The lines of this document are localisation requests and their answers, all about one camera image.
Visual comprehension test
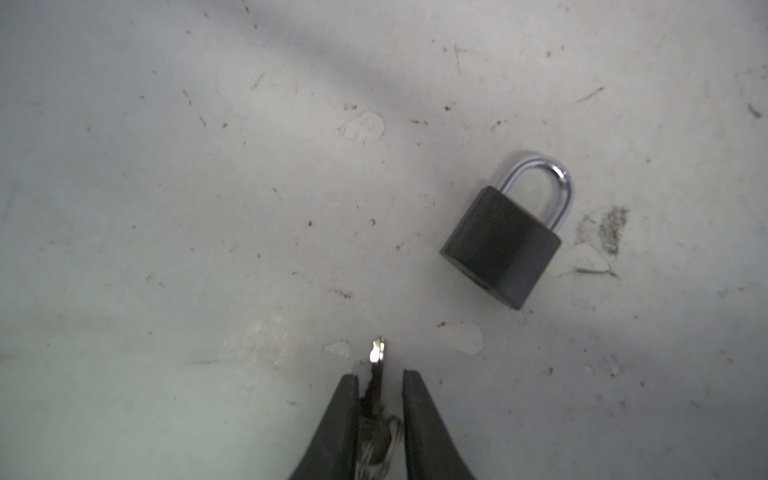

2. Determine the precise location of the black padlock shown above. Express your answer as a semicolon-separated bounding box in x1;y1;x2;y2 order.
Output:
440;152;575;310

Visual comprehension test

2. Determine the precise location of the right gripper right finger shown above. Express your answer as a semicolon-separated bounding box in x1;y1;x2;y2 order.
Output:
402;370;474;480

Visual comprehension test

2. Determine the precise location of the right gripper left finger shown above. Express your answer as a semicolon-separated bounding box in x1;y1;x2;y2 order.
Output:
289;374;360;480

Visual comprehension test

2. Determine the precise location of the small silver key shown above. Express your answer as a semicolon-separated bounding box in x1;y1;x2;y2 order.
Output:
354;337;404;480

